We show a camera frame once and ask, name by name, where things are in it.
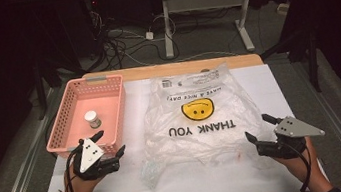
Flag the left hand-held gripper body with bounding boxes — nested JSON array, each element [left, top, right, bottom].
[[69, 133, 124, 184]]

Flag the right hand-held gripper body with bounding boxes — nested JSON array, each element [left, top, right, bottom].
[[252, 111, 329, 164]]

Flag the small jar with white lid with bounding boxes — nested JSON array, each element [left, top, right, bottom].
[[83, 109, 103, 131]]

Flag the pink perforated plastic basket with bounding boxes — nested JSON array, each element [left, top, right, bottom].
[[37, 71, 135, 163]]

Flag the clear printed plastic bag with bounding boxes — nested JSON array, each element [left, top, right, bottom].
[[126, 56, 283, 192]]

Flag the person's left hand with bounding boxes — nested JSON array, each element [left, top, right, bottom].
[[61, 159, 105, 192]]

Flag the person's right hand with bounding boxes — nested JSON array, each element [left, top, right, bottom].
[[270, 134, 322, 185]]

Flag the white paper sheet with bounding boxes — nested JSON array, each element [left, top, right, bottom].
[[30, 55, 329, 192]]

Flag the black metal stand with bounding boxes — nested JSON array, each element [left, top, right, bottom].
[[29, 60, 51, 122], [303, 29, 324, 94]]

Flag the white power adapter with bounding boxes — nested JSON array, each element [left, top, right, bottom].
[[144, 31, 156, 42]]

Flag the left hand-held gripper black cable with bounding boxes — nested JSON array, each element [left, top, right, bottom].
[[61, 139, 95, 192]]

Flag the hand-held gripper black cable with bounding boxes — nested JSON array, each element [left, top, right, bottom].
[[61, 139, 95, 192], [279, 138, 316, 192]]

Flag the right hand-held gripper black cable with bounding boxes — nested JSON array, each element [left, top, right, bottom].
[[279, 138, 316, 192]]

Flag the tangle of floor cables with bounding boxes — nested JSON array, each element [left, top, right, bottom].
[[85, 0, 182, 73]]

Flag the white metal desk frame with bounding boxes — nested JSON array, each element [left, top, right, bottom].
[[144, 0, 308, 66]]

